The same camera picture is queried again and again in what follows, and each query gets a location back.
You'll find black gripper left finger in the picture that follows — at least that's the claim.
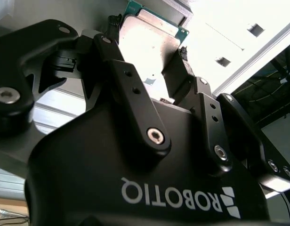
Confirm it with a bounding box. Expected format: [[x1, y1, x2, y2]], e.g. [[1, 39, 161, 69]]
[[0, 14, 172, 163]]

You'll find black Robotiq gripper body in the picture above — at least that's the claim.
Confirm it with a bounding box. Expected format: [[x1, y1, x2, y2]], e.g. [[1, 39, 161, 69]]
[[24, 98, 270, 226]]

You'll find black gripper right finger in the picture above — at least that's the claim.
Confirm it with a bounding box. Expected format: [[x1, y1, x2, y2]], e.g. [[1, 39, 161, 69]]
[[161, 46, 290, 192]]

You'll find silver CPU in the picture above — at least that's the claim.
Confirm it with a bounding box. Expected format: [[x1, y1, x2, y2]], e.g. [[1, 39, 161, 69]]
[[118, 0, 191, 74]]

